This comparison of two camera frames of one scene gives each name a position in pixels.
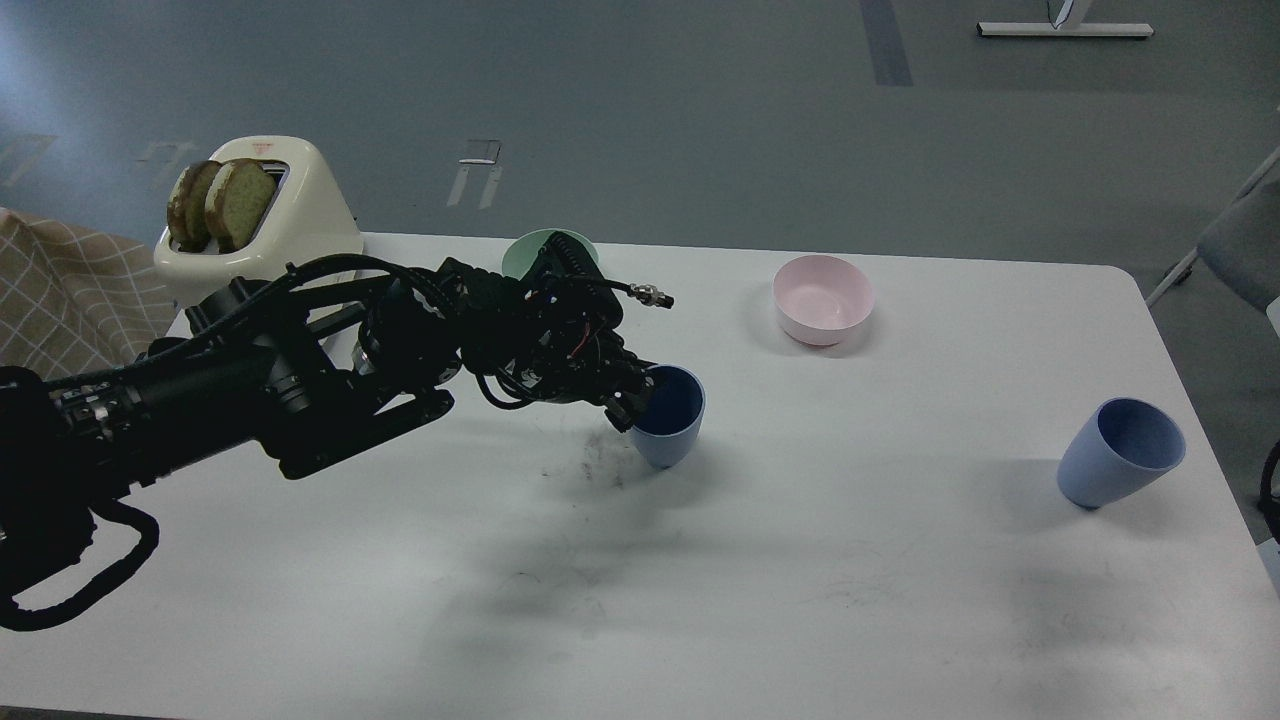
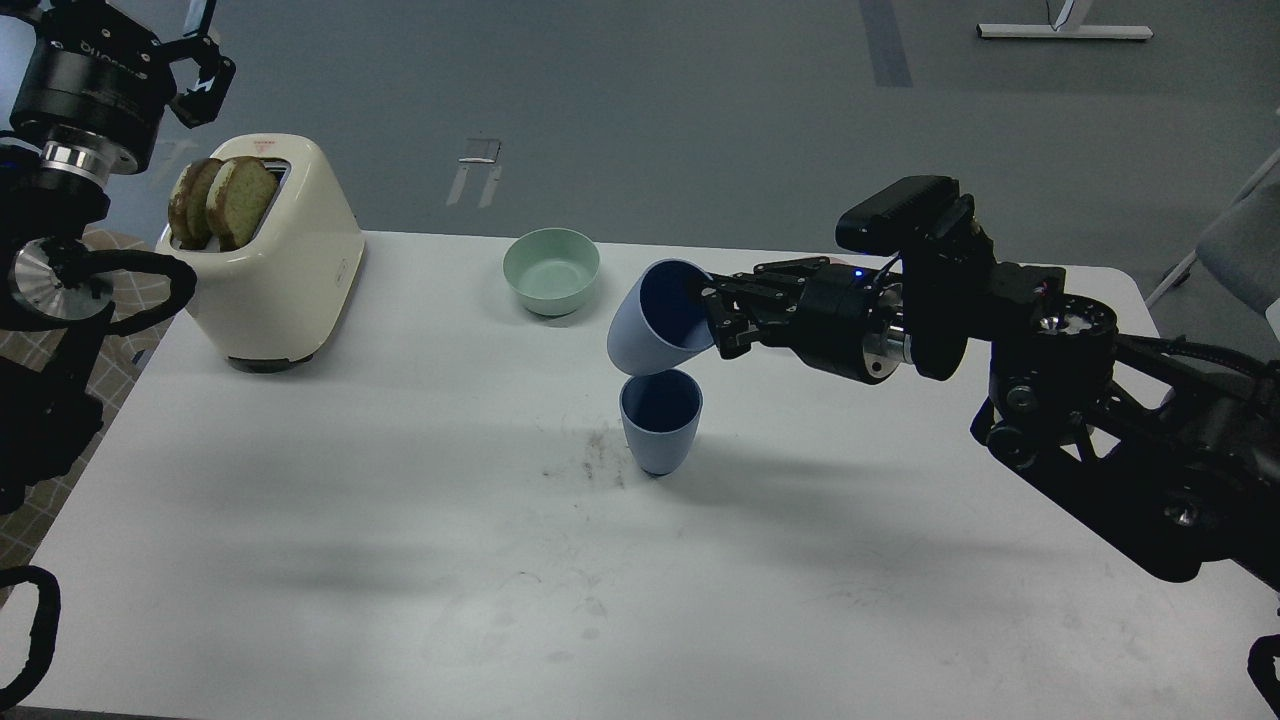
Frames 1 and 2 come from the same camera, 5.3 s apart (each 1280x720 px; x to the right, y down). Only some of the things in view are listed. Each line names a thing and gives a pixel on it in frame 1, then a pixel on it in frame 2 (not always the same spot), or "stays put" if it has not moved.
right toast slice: (239, 198) stays put
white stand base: (1063, 29) stays put
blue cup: (670, 415) stays put
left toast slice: (186, 210) stays put
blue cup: (1123, 445) → (661, 316)
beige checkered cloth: (73, 300) → (138, 293)
